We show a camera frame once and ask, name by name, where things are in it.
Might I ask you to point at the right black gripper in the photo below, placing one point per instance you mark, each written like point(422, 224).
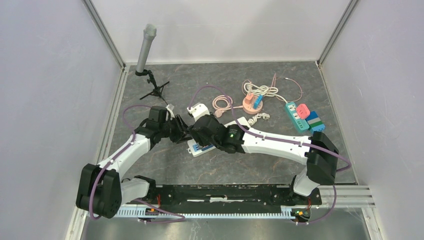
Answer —
point(199, 138)

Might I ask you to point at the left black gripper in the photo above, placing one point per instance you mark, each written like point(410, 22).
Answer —
point(182, 130)

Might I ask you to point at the white multicolour power strip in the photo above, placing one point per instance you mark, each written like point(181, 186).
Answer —
point(196, 150)

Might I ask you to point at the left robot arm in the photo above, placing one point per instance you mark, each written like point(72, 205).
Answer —
point(101, 191)

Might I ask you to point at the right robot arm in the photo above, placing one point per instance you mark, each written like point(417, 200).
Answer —
point(317, 152)

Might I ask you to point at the pink round socket hub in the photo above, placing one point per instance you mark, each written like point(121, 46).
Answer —
point(252, 104)

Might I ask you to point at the teal power strip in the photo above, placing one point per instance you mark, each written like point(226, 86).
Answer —
point(301, 125)

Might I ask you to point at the pink adapter on teal strip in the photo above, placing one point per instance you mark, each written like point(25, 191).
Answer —
point(303, 111)

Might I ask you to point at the grey microphone on stand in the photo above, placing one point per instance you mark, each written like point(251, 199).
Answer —
point(149, 34)

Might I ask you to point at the blue green striped adapter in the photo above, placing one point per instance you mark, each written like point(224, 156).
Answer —
point(315, 123)

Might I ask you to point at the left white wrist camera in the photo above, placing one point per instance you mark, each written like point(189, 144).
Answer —
point(170, 109)

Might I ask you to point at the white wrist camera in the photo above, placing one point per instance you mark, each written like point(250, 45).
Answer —
point(170, 109)
point(197, 111)

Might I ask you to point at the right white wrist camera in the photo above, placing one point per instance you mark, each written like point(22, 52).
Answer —
point(197, 111)

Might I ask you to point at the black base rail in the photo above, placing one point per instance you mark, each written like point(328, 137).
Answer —
point(187, 199)

